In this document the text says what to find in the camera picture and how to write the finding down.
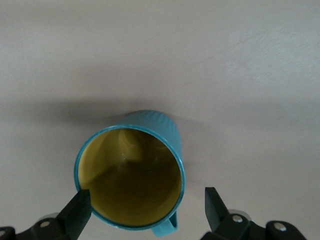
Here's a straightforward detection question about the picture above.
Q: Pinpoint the teal mug yellow inside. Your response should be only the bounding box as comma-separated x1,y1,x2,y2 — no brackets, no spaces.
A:
73,109,187,238

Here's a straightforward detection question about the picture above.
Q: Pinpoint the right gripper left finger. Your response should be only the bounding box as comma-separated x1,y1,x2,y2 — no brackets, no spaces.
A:
0,188,93,240

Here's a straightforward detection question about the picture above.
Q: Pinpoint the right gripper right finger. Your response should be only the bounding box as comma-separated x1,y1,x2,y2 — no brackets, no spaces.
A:
199,186,307,240

